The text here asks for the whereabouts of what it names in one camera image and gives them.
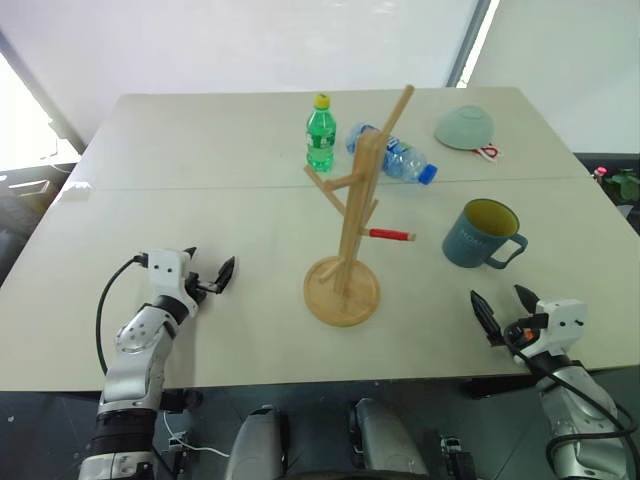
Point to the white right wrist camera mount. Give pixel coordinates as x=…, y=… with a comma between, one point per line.
x=562, y=325

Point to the red pen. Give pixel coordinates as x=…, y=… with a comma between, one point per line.
x=392, y=234

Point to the grey rounded robot leg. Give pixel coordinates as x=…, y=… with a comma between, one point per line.
x=257, y=445
x=387, y=440

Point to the green potted plant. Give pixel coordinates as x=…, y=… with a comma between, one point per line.
x=622, y=184

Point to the blue mug yellow inside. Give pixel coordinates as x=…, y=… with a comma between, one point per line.
x=477, y=235

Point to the clear water bottle blue cap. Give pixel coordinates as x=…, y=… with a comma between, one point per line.
x=402, y=157

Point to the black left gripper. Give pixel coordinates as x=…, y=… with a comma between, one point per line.
x=200, y=287

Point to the red and white small item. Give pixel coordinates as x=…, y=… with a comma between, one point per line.
x=489, y=151

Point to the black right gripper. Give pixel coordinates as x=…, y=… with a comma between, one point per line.
x=522, y=334

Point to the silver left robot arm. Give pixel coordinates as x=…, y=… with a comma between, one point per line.
x=131, y=360

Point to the wooden mug tree stand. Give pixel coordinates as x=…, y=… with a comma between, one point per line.
x=350, y=250

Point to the pale green upturned bowl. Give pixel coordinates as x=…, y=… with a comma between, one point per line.
x=465, y=127

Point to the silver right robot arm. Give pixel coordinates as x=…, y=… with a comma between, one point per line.
x=575, y=405

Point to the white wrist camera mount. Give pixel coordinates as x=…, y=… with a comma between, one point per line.
x=562, y=325
x=167, y=272

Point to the green plastic bottle yellow cap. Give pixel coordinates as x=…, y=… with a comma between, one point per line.
x=320, y=140

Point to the dark slanted window frame bar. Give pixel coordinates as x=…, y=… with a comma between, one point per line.
x=42, y=92

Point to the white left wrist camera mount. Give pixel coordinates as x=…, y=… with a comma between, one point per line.
x=167, y=272

